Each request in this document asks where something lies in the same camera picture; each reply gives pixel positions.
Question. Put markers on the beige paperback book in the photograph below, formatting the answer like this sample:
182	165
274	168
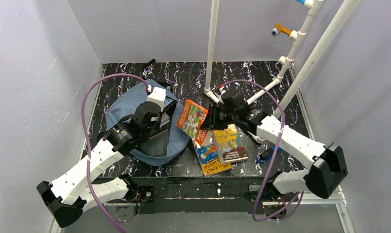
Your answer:
229	146

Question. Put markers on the white pvc pipe frame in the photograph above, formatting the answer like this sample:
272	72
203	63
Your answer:
299	37

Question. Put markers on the aluminium rail frame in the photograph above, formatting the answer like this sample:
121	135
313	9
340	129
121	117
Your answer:
275	208

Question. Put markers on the light blue student backpack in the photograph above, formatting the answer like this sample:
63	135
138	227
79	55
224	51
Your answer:
127	106

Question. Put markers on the white style magazine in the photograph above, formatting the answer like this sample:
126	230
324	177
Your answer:
165	120

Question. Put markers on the orange storey treehouse book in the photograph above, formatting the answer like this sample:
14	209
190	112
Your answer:
190	121

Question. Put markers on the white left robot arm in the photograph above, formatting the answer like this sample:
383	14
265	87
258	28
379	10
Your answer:
68	196

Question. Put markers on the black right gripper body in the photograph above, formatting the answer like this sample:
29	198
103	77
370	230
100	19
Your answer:
212	117

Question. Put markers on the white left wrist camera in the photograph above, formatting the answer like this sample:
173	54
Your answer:
157	95

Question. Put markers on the colourful blue storey book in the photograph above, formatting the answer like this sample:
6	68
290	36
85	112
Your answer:
209	160

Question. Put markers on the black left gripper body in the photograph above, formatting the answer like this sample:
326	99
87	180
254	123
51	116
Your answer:
162	119

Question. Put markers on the orange blue pipe valve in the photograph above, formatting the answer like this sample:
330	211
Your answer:
278	29

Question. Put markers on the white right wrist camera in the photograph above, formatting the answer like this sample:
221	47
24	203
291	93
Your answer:
219	90

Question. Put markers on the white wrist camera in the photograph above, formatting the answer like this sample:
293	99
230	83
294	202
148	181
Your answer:
219	90
157	95

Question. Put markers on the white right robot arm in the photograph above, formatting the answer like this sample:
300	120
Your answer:
324	166

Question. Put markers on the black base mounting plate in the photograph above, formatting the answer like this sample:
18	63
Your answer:
192	194

